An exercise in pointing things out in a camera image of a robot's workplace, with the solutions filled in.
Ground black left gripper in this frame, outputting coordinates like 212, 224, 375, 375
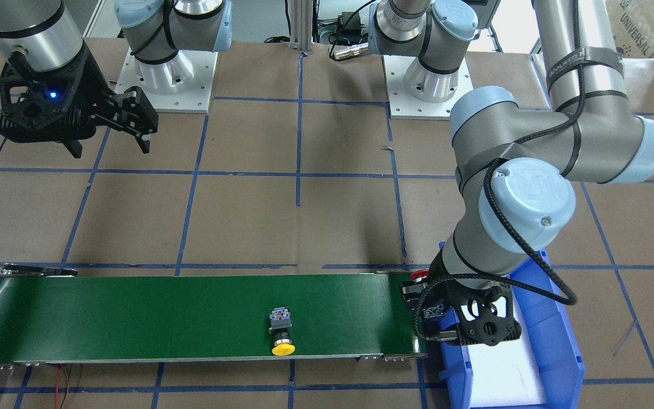
400, 251, 522, 346

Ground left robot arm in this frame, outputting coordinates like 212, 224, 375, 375
403, 1, 654, 346

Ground red mushroom push button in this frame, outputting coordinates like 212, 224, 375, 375
410, 268, 447, 321

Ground black power adapter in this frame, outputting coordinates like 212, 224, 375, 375
337, 11, 362, 35

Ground yellow mushroom push button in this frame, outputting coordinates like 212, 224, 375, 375
269, 306, 296, 356

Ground red black wires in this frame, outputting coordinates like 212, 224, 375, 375
56, 365, 71, 409

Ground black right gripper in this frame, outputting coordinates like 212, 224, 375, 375
0, 43, 158, 158

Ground green conveyor belt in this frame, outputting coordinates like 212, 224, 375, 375
0, 273, 426, 364

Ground blue bin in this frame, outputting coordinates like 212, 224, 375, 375
439, 287, 585, 408

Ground aluminium frame post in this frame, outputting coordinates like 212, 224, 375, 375
286, 1, 316, 55

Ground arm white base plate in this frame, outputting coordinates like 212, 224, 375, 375
383, 55, 474, 120
115, 50, 220, 114

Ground white foam pad in bin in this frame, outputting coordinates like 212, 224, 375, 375
468, 318, 549, 407

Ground silver cylindrical connector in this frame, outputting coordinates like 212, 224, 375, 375
332, 43, 370, 61

